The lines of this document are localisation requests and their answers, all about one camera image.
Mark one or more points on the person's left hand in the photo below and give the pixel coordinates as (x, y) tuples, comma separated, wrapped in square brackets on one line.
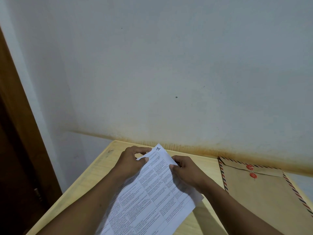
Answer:
[(127, 166)]

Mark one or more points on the person's right hand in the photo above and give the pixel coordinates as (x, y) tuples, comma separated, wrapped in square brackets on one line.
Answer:
[(190, 176)]

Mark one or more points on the printed paper sheet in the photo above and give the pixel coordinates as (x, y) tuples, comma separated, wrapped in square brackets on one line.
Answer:
[(151, 198)]

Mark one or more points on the brown envelope with striped edge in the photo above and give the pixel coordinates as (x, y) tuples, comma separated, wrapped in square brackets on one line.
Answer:
[(264, 198)]

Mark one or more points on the person's right forearm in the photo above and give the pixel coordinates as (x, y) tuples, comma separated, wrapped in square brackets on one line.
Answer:
[(232, 212)]

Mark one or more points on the person's left forearm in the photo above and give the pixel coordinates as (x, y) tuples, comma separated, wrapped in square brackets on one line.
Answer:
[(80, 210)]

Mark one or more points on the metal door hinge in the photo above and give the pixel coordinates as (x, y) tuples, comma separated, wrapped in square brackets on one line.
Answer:
[(38, 194)]

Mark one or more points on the dark wooden door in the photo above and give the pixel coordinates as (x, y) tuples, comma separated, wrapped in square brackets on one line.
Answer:
[(14, 188)]

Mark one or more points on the brown wooden door frame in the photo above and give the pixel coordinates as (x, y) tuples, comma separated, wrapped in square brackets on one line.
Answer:
[(24, 115)]

